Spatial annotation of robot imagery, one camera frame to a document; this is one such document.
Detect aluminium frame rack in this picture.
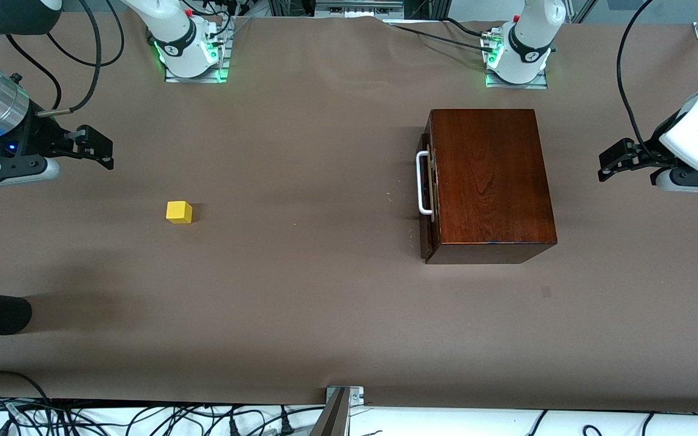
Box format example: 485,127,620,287
267,0,447,19

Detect black cable on table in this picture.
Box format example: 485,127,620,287
388,22,498,53
442,18,501,41

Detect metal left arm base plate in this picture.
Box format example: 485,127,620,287
485,68,549,90

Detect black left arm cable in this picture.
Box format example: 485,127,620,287
616,0,665,164

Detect metal table leg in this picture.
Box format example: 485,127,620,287
310,386,365,436

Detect black cable with metal ferrule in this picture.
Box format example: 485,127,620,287
37,0,103,117

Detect dark brown wooden cabinet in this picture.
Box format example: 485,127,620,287
425,109,558,265

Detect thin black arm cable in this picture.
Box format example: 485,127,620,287
7,35,63,111

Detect brown table cover sheet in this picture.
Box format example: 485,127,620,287
0,12,698,414

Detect yellow wooden block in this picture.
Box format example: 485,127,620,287
166,200,193,225

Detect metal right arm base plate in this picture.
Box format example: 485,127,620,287
164,17,232,84

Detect wooden drawer with white handle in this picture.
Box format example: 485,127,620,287
416,133,442,261

